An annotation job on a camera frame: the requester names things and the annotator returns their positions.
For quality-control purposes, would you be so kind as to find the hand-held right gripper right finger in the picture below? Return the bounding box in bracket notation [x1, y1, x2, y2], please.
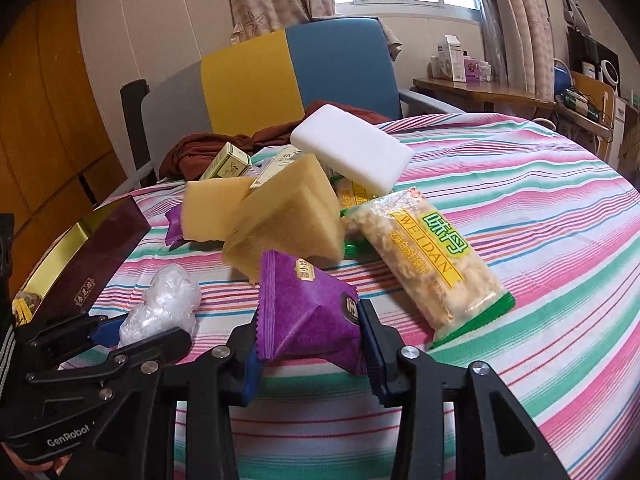
[356, 299, 571, 480]

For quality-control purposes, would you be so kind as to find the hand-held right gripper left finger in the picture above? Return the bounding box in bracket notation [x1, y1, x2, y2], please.
[94, 326, 265, 480]

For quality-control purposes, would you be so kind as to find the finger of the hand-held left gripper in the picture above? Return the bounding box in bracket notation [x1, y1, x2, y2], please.
[25, 326, 193, 401]
[15, 312, 132, 361]

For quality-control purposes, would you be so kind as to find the clear plastic wrap wad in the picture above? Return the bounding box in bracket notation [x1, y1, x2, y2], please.
[118, 262, 202, 347]

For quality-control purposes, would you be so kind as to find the dark red tin box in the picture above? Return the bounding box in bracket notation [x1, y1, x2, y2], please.
[12, 195, 152, 328]

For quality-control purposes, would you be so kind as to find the purple snack packet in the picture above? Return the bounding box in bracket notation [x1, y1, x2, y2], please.
[255, 249, 368, 376]

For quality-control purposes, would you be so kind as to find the clear snack packet green label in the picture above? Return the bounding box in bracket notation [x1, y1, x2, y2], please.
[345, 187, 516, 348]

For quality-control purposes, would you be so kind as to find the bright yellow sponge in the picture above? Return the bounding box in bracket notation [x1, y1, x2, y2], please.
[180, 176, 257, 243]

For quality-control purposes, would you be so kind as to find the yellow green snack packet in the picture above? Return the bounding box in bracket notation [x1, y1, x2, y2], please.
[327, 174, 386, 261]

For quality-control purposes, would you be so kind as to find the small purple packet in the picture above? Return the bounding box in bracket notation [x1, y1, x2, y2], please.
[165, 205, 188, 248]

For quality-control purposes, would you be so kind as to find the tan yellow sponge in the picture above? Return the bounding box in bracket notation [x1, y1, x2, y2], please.
[221, 152, 346, 283]

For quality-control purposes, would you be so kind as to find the small green box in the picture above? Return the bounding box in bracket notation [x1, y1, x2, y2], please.
[199, 141, 253, 182]

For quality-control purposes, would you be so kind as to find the brown cloth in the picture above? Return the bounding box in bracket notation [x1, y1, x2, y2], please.
[157, 100, 396, 182]

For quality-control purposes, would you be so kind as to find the white foam block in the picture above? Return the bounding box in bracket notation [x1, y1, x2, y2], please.
[290, 103, 415, 196]

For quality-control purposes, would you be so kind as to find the wooden wardrobe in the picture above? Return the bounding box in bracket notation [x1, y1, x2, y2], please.
[0, 0, 128, 281]

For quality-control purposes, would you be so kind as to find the wooden desk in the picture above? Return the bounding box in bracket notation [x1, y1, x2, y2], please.
[412, 77, 613, 141]

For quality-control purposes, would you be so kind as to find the grey yellow blue chair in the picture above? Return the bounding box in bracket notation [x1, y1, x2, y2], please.
[120, 16, 468, 196]

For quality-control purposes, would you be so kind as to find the purple carton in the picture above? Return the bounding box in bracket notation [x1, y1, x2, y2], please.
[462, 56, 493, 82]

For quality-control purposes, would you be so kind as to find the white carton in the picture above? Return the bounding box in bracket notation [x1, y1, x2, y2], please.
[440, 35, 468, 82]

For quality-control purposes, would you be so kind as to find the blue round container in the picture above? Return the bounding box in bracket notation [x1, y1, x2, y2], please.
[552, 60, 573, 103]

